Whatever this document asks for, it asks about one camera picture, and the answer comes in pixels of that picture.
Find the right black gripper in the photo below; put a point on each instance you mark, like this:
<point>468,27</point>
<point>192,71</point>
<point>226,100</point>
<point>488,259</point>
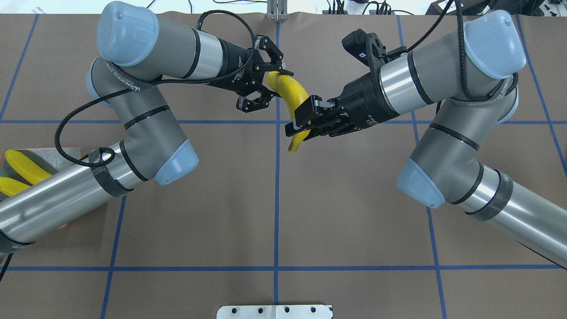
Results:
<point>364,103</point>

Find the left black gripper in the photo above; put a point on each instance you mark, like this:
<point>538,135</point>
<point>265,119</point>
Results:
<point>233,65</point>

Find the yellow banana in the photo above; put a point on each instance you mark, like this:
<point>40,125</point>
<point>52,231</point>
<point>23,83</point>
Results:
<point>25,167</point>
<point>294,94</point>
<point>11,187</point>

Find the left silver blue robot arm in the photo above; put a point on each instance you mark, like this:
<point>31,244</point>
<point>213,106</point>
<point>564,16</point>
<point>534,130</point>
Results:
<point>139,50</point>

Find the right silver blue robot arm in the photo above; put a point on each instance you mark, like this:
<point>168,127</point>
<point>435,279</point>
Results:
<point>473,72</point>

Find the aluminium frame post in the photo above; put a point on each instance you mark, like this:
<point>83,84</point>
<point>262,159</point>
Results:
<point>277,10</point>

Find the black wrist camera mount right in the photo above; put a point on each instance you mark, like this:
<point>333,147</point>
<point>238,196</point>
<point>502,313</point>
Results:
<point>369,50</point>

